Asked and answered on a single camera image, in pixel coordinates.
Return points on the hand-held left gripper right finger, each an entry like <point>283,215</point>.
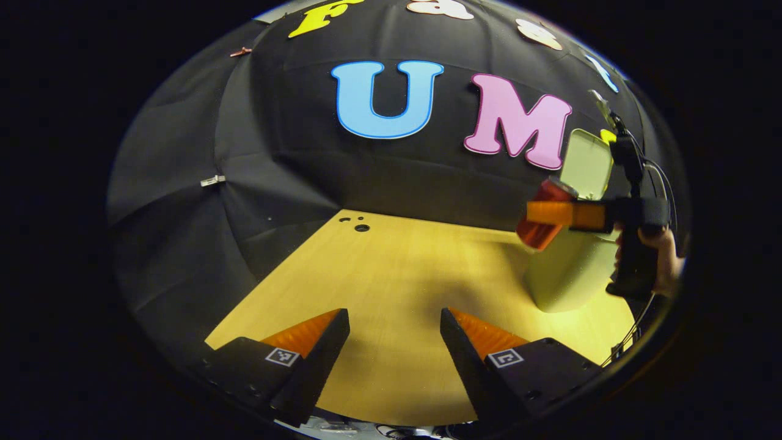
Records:
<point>467,366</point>

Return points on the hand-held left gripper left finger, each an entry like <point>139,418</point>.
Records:
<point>321,360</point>

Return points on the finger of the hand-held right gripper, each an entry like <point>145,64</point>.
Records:
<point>568,215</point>

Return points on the orange pop can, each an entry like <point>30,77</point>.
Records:
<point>537,237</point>

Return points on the green desktop garbage bin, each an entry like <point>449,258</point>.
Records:
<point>568,275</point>

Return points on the wooden desktop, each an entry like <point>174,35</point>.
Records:
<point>397,275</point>

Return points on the black backdrop cloth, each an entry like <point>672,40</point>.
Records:
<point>293,153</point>

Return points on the small silver clip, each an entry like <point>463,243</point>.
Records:
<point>212,180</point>

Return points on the small copper clip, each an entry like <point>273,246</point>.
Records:
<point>241,52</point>

